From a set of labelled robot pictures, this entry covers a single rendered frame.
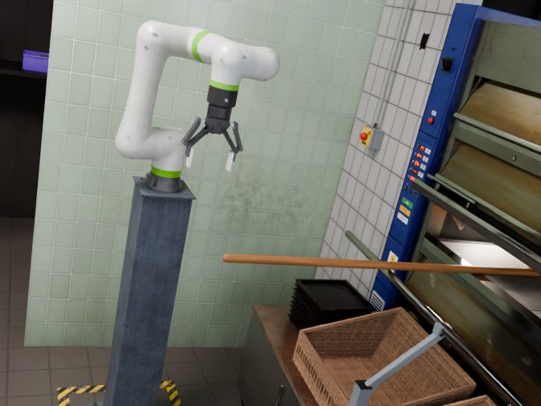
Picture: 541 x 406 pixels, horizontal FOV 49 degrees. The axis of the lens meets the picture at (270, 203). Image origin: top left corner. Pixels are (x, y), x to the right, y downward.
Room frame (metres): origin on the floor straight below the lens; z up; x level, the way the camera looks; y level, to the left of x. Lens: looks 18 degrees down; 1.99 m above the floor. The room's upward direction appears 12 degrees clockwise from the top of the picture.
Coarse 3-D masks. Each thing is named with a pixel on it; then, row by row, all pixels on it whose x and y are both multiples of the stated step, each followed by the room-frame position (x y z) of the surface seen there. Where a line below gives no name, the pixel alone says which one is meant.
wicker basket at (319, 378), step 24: (384, 312) 2.36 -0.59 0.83; (312, 336) 2.24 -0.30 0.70; (336, 336) 2.29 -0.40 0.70; (360, 336) 2.33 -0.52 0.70; (384, 336) 2.38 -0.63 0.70; (408, 336) 2.27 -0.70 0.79; (312, 360) 2.08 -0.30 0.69; (336, 360) 2.28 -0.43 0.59; (360, 360) 2.32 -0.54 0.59; (384, 360) 2.30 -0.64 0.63; (432, 360) 2.10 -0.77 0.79; (312, 384) 2.03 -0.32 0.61; (336, 384) 1.89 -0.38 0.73; (384, 384) 2.18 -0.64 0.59; (408, 384) 2.13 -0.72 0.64; (432, 384) 2.04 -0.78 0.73; (456, 384) 1.96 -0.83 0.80
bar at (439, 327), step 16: (352, 240) 2.26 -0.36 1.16; (368, 256) 2.13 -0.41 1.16; (384, 272) 2.00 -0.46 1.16; (400, 288) 1.89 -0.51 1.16; (416, 304) 1.79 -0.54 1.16; (432, 320) 1.70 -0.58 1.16; (432, 336) 1.66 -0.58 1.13; (448, 336) 1.61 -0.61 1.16; (416, 352) 1.63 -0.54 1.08; (464, 352) 1.54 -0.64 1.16; (384, 368) 1.62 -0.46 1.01; (400, 368) 1.62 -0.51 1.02; (480, 368) 1.47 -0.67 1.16; (368, 384) 1.58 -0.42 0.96; (496, 384) 1.40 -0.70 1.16; (352, 400) 1.59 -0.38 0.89; (368, 400) 1.58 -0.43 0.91; (512, 400) 1.34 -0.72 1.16
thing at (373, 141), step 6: (366, 126) 3.01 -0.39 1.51; (372, 126) 3.02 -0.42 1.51; (366, 132) 2.99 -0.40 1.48; (372, 132) 2.94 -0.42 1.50; (378, 132) 2.95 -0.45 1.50; (384, 132) 2.96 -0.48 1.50; (366, 138) 2.97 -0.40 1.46; (372, 138) 2.94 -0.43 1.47; (378, 138) 2.95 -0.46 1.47; (366, 144) 2.96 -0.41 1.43; (372, 144) 2.94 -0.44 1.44; (378, 144) 2.96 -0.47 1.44; (378, 150) 2.96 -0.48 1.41
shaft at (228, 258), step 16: (224, 256) 1.75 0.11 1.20; (240, 256) 1.77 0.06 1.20; (256, 256) 1.79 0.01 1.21; (272, 256) 1.82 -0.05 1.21; (288, 256) 1.85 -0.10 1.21; (464, 272) 2.11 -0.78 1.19; (480, 272) 2.14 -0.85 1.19; (496, 272) 2.17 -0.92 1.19; (512, 272) 2.20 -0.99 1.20; (528, 272) 2.23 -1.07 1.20
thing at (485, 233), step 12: (420, 192) 2.32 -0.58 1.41; (444, 204) 2.17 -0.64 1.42; (456, 216) 2.08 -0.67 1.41; (480, 216) 2.22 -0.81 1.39; (480, 228) 1.96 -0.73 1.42; (492, 240) 1.89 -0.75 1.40; (516, 240) 1.99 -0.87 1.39; (516, 252) 1.78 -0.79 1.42; (528, 264) 1.72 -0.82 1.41; (540, 264) 1.69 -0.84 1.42
